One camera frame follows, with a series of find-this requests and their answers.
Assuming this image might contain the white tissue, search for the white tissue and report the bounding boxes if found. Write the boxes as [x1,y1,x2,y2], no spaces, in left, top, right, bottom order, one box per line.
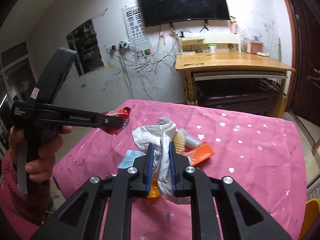
[132,116,190,205]

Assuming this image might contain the dark wall window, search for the dark wall window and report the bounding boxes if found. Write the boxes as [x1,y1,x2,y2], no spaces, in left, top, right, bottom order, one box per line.
[66,20,104,76]

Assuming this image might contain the white desk shelf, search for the white desk shelf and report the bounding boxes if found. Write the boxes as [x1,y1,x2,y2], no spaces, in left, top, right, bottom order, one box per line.
[178,32,241,53]

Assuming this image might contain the orange plastic lid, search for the orange plastic lid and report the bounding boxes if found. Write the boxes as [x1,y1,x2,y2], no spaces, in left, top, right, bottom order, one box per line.
[146,178,161,202]

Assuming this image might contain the wooden desk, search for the wooden desk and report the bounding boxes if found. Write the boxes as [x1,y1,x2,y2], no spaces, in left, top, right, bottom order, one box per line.
[175,51,296,118]

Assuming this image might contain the orange carton box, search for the orange carton box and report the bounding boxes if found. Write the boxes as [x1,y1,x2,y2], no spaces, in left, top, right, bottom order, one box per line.
[184,142,214,166]

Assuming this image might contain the black wall television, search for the black wall television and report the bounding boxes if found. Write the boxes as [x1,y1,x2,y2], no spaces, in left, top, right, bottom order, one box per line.
[138,0,230,27]

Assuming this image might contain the grey white tube bottle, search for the grey white tube bottle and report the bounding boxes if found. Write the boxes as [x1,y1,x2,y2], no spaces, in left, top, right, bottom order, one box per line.
[179,129,201,150]

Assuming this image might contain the white jar green lid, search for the white jar green lid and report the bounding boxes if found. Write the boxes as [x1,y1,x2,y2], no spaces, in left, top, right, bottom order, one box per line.
[208,43,217,54]

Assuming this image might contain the eye chart poster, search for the eye chart poster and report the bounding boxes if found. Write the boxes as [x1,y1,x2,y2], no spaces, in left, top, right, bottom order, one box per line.
[122,5,152,57]

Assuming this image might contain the red snack wrapper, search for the red snack wrapper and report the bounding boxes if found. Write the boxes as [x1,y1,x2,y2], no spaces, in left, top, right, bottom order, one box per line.
[101,107,131,135]

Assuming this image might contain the pink box on desk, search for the pink box on desk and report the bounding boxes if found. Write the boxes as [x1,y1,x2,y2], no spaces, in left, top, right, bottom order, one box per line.
[247,41,263,54]

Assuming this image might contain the dark brown door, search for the dark brown door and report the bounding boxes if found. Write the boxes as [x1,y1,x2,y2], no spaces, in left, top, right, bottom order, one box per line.
[287,0,319,126]

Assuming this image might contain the pink wall holder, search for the pink wall holder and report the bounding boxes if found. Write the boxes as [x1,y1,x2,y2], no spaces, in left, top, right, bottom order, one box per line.
[230,16,238,34]

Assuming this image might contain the yellow trash bin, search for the yellow trash bin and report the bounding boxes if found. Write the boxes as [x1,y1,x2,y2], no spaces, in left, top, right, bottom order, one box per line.
[298,198,319,239]

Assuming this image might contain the white power strip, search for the white power strip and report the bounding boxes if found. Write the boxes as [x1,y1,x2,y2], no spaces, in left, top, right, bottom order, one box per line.
[106,40,131,54]

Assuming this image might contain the pink star tablecloth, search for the pink star tablecloth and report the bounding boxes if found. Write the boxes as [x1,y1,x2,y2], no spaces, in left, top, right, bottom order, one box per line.
[52,99,308,240]

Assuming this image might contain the light blue paper receipt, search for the light blue paper receipt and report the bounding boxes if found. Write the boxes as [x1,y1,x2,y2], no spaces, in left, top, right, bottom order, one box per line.
[118,150,145,169]

